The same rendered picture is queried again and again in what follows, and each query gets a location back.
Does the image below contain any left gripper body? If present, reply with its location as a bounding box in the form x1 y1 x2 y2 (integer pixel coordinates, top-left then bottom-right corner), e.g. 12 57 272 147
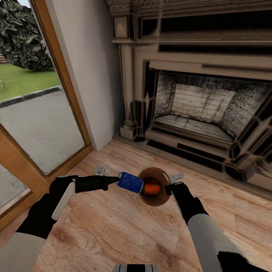
86 175 108 192

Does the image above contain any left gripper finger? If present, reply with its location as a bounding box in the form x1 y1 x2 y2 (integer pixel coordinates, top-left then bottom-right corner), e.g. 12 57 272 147
108 178 121 184

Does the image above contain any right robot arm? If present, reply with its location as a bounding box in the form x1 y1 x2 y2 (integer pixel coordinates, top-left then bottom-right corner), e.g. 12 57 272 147
165 173 268 272

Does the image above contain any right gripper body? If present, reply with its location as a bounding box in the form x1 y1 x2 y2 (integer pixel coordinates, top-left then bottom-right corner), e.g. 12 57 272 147
165 184 174 196

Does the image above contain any trash can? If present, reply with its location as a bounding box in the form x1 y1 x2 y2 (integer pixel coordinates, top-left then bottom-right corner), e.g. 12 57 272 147
137 167 171 207

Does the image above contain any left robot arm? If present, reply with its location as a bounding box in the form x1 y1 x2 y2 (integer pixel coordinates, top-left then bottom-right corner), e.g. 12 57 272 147
0 165 121 272

